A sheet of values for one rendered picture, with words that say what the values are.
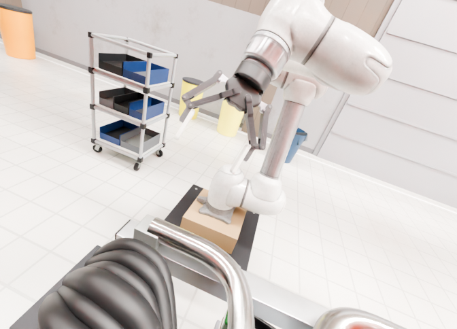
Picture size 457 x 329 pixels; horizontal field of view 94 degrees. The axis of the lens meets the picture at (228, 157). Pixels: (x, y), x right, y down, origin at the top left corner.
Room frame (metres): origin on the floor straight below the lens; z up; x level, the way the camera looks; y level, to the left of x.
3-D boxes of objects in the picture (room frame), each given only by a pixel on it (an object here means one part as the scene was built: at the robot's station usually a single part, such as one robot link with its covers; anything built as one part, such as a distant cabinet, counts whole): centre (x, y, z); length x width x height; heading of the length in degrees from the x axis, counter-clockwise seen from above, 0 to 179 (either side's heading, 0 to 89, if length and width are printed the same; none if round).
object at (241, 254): (0.93, -0.03, 0.15); 0.50 x 0.50 x 0.30; 82
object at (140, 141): (1.74, 0.94, 0.50); 0.54 x 0.42 x 1.00; 82
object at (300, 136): (2.78, -0.73, 0.24); 0.41 x 0.38 x 0.48; 70
